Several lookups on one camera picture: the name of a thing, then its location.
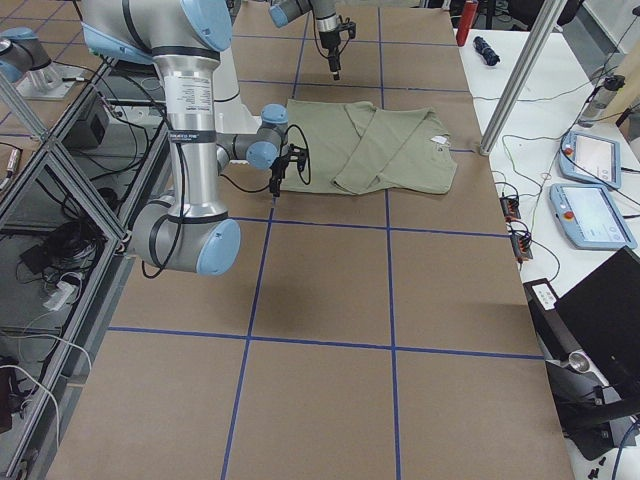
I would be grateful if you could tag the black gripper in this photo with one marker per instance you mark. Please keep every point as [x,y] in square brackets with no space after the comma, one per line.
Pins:
[330,45]
[276,174]

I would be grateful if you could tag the olive green long-sleeve shirt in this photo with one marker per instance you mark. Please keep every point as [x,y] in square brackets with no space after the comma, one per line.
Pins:
[358,148]

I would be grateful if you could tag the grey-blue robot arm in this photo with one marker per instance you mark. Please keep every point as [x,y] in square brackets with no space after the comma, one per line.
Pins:
[189,229]
[283,13]

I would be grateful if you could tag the red cylinder tube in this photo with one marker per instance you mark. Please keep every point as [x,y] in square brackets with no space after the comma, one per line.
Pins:
[466,21]

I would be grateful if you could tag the white power strip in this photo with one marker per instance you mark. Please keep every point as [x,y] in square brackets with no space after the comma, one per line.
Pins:
[65,293]

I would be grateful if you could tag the clear water bottle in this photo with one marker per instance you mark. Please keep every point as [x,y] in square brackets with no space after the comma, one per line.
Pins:
[600,99]

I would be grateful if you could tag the far blue teach pendant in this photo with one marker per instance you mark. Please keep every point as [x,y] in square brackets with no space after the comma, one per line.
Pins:
[588,158]

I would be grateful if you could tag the blue teach pendant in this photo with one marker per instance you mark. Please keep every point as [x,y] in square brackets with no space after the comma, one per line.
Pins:
[588,158]
[589,218]

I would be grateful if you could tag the near blue teach pendant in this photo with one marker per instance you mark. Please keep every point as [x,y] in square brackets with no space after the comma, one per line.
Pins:
[589,218]

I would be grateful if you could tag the black laptop computer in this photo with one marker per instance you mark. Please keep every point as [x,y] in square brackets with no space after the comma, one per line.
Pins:
[602,314]

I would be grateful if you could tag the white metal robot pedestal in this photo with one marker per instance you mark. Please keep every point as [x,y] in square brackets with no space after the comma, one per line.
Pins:
[231,114]

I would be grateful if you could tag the aluminium frame post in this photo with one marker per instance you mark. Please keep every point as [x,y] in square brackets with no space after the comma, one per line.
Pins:
[547,18]

